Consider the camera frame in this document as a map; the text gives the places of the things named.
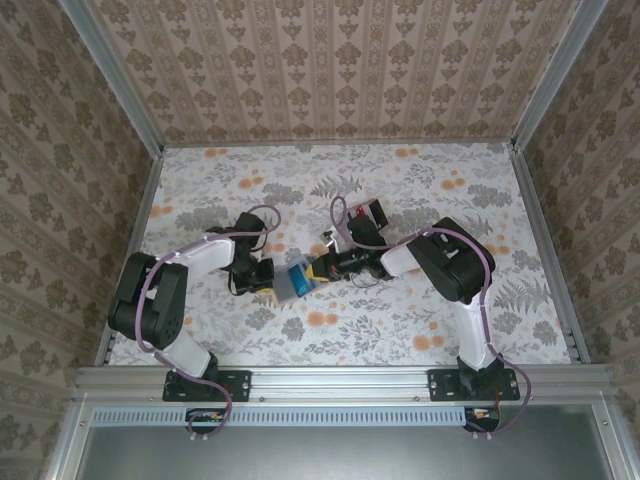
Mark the bright blue credit card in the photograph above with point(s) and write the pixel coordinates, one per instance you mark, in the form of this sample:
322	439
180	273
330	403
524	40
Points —
299	282

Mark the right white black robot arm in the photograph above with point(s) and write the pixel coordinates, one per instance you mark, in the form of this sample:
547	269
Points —
400	260

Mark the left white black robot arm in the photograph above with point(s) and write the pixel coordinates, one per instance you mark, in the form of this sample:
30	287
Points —
210	252

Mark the black credit card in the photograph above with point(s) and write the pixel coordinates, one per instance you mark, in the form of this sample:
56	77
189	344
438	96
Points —
380	215

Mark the red credit card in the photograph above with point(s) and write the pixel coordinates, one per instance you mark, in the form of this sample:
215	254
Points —
359	207

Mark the floral patterned table cover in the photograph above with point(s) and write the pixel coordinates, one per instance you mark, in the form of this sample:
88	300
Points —
400	325

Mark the black controller board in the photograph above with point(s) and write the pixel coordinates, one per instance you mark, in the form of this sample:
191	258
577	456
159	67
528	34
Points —
205	417
482	416

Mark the grey metal panel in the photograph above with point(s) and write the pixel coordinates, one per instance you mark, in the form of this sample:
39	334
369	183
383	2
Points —
340	455

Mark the aluminium frame cross rail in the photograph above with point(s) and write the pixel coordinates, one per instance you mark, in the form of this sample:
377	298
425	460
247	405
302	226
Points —
340	382

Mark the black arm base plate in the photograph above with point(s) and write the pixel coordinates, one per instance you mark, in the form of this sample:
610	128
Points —
440	385
240	385

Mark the aluminium table side rail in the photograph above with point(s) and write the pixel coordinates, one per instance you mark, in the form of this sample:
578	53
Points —
135	240
550	250

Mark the aluminium frame post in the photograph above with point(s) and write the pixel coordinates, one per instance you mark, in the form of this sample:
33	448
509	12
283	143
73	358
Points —
555	75
115	80

